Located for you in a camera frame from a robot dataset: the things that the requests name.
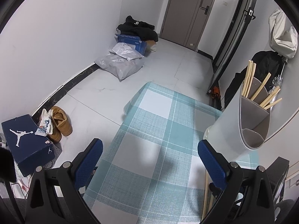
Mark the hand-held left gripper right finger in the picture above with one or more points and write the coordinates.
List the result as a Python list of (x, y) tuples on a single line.
[(211, 163)]

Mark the silver folded umbrella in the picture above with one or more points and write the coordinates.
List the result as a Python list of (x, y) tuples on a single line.
[(276, 81)]

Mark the grey entrance door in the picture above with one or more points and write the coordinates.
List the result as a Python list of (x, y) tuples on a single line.
[(184, 11)]

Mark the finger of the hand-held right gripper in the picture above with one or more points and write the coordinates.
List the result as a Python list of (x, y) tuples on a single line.
[(215, 189), (279, 177)]

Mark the white shoulder bag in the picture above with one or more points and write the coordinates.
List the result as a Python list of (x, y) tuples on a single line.
[(280, 37)]

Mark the black metal door frame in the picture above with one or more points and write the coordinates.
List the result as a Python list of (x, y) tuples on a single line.
[(236, 28)]

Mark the black hanging jacket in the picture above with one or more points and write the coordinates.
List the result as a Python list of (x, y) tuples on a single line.
[(264, 63)]

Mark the brown cardboard box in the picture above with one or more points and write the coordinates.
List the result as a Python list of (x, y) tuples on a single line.
[(151, 44)]

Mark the grey plastic parcel bag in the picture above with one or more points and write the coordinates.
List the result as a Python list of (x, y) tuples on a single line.
[(121, 67)]

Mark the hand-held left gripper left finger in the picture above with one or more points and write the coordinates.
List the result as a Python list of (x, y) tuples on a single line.
[(90, 162)]

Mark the brown shoe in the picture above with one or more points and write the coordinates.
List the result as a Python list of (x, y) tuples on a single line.
[(62, 121), (55, 135)]

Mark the white wardrobe with gold trim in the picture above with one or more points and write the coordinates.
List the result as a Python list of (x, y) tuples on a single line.
[(287, 133)]

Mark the pile of black clothes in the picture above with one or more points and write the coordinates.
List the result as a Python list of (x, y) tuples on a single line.
[(137, 30)]

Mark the navy shoe box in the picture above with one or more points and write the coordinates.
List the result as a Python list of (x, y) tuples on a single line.
[(25, 144)]

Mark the white utensil holder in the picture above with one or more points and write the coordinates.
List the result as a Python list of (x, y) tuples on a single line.
[(229, 126)]

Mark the blue plaid table mat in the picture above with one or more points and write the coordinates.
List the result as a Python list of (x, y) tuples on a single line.
[(151, 126)]

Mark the white plastic parcel bag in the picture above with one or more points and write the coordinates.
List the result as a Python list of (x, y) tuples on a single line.
[(126, 51)]

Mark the orange and black tool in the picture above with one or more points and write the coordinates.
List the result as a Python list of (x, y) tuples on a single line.
[(215, 91)]

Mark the wooden chopstick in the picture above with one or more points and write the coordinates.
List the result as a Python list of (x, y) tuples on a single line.
[(260, 86), (269, 96), (273, 103), (250, 79), (247, 77)]

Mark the white socks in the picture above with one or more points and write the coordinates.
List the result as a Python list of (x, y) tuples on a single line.
[(45, 123)]

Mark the blue cardboard box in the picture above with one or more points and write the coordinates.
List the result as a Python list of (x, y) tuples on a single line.
[(130, 40)]

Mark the pile of wooden chopsticks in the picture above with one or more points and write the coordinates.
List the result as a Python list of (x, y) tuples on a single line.
[(205, 191)]

